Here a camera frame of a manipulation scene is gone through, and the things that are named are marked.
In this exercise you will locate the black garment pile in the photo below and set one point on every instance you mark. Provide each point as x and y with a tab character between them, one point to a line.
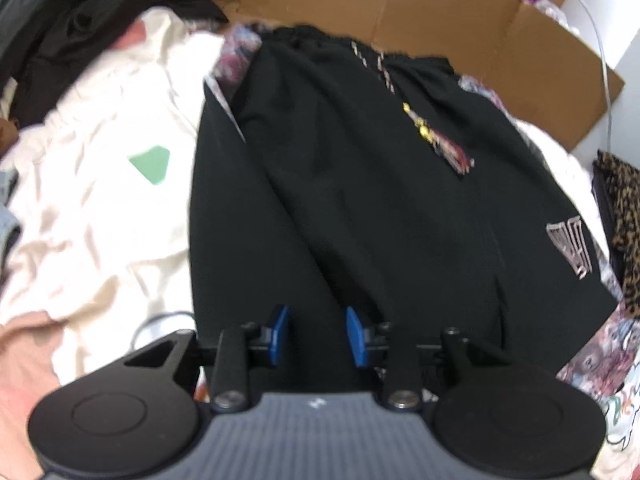
75	40

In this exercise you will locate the leopard print cloth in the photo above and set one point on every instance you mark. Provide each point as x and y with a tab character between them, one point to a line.
625	210

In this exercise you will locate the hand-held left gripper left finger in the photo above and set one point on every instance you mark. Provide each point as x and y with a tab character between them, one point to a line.
281	332

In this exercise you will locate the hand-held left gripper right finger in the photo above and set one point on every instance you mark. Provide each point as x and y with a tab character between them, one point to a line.
356	337

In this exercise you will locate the cream cartoon printed blanket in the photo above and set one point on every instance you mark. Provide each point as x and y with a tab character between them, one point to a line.
90	220

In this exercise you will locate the blue denim garment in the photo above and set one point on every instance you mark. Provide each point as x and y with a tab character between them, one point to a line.
6	220

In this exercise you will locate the brown cardboard box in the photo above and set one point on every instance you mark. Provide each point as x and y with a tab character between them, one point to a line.
400	5

